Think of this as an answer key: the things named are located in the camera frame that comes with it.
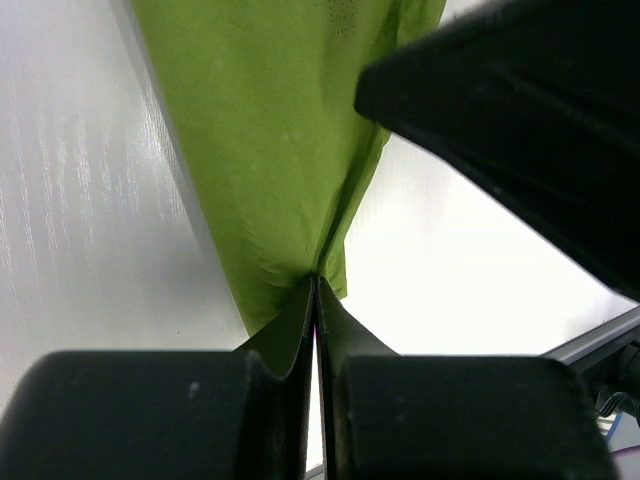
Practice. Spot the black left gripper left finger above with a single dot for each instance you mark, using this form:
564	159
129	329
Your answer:
239	414

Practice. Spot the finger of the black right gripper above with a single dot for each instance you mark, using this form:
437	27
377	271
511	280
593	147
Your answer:
537	103

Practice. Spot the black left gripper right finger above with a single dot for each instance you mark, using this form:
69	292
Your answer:
392	416

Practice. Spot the green paper napkin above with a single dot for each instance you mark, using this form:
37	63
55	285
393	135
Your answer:
260	95

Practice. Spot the aluminium front rail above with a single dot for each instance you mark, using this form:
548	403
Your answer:
598	344

